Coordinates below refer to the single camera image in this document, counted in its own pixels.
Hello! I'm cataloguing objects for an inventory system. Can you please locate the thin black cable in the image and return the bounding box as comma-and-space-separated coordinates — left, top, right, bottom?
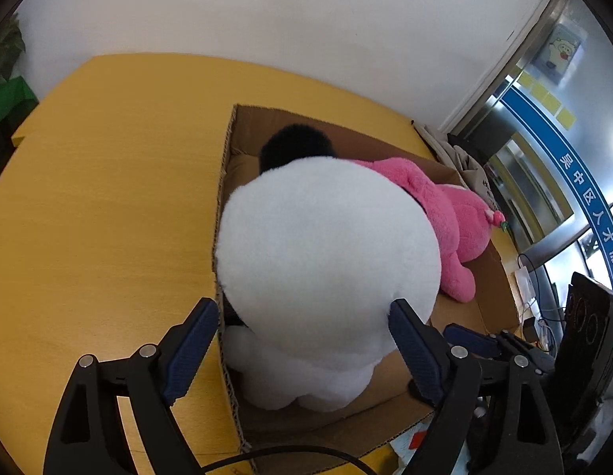
516, 251, 568, 326

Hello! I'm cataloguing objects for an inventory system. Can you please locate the brown cardboard box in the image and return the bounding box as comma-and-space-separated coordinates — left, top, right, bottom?
211, 103, 523, 474

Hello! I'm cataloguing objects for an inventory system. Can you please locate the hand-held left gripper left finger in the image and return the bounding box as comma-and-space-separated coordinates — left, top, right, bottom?
43, 297, 220, 475

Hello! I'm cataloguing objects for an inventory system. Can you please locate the green board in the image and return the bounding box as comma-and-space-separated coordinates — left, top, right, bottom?
0, 76, 40, 148

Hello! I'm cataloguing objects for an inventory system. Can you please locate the small white device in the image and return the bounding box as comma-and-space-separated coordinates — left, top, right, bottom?
514, 266, 535, 308

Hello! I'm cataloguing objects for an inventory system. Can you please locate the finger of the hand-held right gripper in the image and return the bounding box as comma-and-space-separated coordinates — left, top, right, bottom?
499, 331, 556, 373
443, 323, 507, 360

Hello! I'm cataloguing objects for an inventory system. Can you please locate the green potted plant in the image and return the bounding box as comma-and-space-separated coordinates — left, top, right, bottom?
0, 14, 28, 86

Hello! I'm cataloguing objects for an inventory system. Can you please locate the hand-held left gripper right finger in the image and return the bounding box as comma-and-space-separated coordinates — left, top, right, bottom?
388, 298, 567, 475

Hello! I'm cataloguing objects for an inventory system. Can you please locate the beige cloth bag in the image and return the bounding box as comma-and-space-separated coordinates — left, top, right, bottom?
412, 123, 501, 215

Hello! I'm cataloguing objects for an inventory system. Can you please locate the pink plush toy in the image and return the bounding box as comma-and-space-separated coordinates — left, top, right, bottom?
353, 157, 508, 304

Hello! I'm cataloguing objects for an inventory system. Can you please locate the blue banner strip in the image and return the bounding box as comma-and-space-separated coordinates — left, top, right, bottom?
499, 83, 613, 304

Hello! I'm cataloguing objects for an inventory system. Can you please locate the cartoon wall poster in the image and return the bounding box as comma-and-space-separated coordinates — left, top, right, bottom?
536, 22, 589, 83

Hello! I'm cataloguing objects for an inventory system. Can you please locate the thick black cable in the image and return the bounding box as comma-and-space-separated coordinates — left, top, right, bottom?
199, 446, 382, 475

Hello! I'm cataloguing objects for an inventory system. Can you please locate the white panda plush toy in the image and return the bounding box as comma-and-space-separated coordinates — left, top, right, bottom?
214, 123, 444, 412

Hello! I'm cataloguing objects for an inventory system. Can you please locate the light blue printed paper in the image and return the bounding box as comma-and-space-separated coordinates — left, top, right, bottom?
389, 418, 437, 475

